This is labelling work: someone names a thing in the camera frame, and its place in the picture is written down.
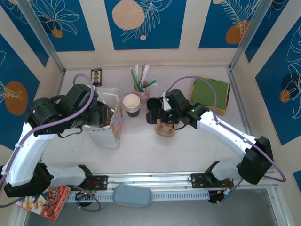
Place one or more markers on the white animal print paper bag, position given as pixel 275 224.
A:
pixel 103 139

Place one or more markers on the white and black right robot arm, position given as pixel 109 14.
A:
pixel 223 131

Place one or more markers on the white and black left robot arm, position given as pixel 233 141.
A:
pixel 28 150

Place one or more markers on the pink straw holder cup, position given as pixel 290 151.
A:
pixel 144 93

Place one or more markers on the green straw with white wrapper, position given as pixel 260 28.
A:
pixel 150 84

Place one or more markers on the green drinking straw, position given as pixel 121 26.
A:
pixel 134 77

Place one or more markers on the green napkin box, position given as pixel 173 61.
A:
pixel 222 94

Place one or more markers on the black framed picture card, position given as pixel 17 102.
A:
pixel 96 77

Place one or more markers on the grey blue cushion pad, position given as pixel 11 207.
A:
pixel 131 195

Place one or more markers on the colourful comic book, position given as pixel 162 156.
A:
pixel 51 204

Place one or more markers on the aluminium side rail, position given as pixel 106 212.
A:
pixel 238 94
pixel 62 78

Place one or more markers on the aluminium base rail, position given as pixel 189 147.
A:
pixel 150 179

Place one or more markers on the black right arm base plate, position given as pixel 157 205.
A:
pixel 198 181

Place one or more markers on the aluminium frame post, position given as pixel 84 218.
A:
pixel 42 35
pixel 249 33

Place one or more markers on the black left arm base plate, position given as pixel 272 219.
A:
pixel 102 182

